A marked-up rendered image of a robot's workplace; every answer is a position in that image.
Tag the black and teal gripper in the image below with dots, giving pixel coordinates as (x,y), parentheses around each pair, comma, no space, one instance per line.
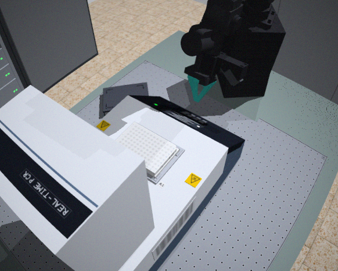
(195,77)

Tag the grey lab instrument housing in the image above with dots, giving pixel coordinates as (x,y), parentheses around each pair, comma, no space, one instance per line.
(86,196)

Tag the white well pcr plate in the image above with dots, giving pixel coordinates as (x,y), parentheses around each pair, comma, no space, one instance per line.
(156,151)

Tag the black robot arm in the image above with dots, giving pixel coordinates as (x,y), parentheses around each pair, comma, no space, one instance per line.
(223,17)

